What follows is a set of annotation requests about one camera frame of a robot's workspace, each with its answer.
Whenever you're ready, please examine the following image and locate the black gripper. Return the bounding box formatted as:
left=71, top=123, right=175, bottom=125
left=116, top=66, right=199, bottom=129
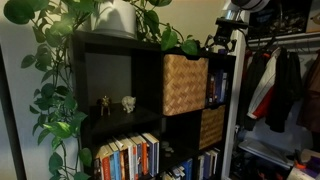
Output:
left=203, top=27, right=238, bottom=55

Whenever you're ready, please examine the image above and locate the large woven basket drawer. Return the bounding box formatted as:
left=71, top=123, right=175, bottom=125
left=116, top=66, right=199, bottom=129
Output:
left=162, top=53, right=210, bottom=117

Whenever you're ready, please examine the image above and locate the black cube cupboard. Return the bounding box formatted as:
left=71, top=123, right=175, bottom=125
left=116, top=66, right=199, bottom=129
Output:
left=70, top=30, right=238, bottom=180

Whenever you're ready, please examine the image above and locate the tan spine book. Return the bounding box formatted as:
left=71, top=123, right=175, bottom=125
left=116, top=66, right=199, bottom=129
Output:
left=208, top=73, right=216, bottom=105

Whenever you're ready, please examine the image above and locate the black hanging jacket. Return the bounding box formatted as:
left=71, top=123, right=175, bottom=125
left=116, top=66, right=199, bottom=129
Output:
left=240, top=49, right=269, bottom=132

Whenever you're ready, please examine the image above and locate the white closet shelf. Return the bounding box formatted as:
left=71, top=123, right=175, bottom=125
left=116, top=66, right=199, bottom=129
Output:
left=247, top=30, right=320, bottom=39

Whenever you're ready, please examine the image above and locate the white and red jacket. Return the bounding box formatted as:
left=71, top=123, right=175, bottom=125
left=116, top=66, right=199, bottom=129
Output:
left=246, top=46, right=284, bottom=120

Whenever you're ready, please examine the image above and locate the metal closet rod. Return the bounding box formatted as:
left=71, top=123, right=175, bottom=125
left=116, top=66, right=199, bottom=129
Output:
left=248, top=35, right=320, bottom=47

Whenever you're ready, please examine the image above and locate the dark storage box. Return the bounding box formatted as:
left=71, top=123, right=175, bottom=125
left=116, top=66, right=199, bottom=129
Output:
left=248, top=0, right=310, bottom=34

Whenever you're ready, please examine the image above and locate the long black hanging coat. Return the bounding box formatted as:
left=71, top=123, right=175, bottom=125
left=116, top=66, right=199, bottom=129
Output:
left=264, top=47, right=304, bottom=134

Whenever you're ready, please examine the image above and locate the white storage box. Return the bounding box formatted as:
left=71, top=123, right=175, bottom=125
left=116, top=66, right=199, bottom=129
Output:
left=305, top=0, right=320, bottom=34

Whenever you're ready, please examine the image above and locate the brown hanging jacket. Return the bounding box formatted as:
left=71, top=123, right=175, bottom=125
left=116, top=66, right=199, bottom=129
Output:
left=296, top=49, right=320, bottom=134

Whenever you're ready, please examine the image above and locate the white elephant figurine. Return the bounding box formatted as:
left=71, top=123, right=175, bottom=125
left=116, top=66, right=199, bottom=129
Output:
left=120, top=95, right=137, bottom=115

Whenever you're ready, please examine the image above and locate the white plant pot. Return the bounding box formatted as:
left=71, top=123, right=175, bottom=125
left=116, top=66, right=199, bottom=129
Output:
left=89, top=0, right=138, bottom=40

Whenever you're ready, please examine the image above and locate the clear plastic bin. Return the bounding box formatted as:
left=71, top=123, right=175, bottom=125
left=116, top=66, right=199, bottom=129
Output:
left=237, top=138, right=296, bottom=170

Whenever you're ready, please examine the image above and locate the grey pebbles pile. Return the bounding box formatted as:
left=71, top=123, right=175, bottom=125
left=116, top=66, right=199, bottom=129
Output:
left=160, top=140, right=175, bottom=159

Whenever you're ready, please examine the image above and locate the navy hardcover book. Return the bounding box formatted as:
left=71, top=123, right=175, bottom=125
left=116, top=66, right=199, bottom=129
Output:
left=143, top=132, right=161, bottom=178

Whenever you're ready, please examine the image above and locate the gold animal figurine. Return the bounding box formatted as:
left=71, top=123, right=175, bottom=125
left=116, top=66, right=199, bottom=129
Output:
left=96, top=95, right=112, bottom=117

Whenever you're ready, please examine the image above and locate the thin orange paperback book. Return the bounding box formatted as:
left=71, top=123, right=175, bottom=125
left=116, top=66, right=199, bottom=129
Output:
left=141, top=140, right=149, bottom=176

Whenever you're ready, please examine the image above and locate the orange tool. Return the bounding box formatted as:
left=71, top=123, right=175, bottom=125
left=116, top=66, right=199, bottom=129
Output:
left=293, top=159, right=307, bottom=170

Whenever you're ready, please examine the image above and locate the white paperback book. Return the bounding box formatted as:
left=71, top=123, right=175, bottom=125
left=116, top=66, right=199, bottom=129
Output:
left=122, top=135, right=135, bottom=180

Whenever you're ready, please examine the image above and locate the light blue paperback book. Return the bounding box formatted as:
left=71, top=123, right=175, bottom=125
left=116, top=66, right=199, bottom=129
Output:
left=110, top=148, right=122, bottom=180

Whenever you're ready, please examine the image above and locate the red orange paperback book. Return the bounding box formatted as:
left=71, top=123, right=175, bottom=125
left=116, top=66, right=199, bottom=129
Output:
left=100, top=153, right=113, bottom=180

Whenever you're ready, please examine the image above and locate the green pothos plant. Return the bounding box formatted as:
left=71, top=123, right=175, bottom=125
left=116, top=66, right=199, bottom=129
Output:
left=2, top=0, right=203, bottom=180

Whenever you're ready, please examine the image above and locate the black slanted bar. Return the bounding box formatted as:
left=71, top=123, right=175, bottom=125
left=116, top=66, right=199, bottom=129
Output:
left=0, top=44, right=28, bottom=180

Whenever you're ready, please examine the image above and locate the white door frame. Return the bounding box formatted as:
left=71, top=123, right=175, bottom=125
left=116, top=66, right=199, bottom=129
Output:
left=220, top=0, right=251, bottom=180

